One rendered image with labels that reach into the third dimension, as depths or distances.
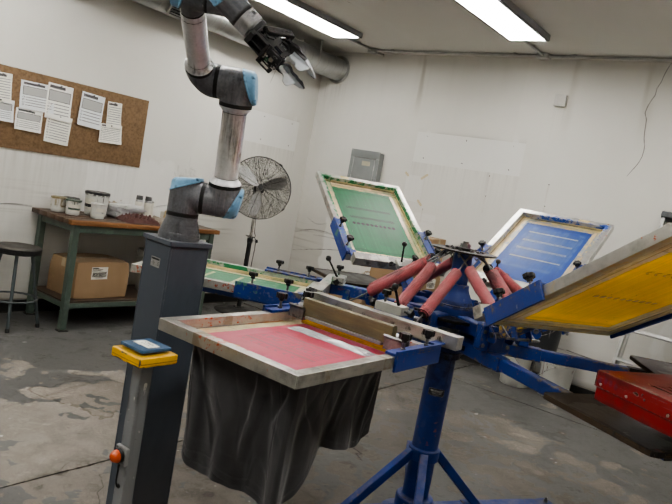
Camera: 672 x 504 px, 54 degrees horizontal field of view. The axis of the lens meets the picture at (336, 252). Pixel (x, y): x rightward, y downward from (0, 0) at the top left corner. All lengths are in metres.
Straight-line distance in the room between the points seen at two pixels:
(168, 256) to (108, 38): 3.92
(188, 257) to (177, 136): 4.19
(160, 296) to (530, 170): 4.68
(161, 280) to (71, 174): 3.63
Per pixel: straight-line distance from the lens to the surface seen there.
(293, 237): 7.96
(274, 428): 1.97
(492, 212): 6.61
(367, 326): 2.32
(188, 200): 2.42
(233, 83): 2.31
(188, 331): 2.04
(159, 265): 2.43
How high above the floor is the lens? 1.50
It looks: 6 degrees down
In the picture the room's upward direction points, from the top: 10 degrees clockwise
